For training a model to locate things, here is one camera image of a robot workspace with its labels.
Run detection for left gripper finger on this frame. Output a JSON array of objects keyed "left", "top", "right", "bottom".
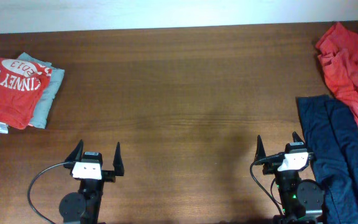
[
  {"left": 65, "top": 139, "right": 84, "bottom": 162},
  {"left": 112, "top": 142, "right": 125, "bottom": 177}
]

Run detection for orange-red t-shirt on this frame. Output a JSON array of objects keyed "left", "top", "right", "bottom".
[{"left": 315, "top": 22, "right": 358, "bottom": 125}]

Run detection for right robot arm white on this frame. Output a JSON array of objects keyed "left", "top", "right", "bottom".
[{"left": 250, "top": 132, "right": 324, "bottom": 224}]

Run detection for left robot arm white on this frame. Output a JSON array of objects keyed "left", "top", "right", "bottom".
[{"left": 59, "top": 140, "right": 124, "bottom": 224}]

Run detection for navy blue garment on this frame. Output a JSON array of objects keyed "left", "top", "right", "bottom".
[{"left": 297, "top": 95, "right": 358, "bottom": 223}]

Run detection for folded light blue t-shirt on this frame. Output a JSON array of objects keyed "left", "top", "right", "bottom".
[{"left": 17, "top": 52, "right": 65, "bottom": 129}]

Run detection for folded red printed t-shirt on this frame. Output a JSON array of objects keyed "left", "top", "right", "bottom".
[{"left": 0, "top": 58, "right": 52, "bottom": 129}]

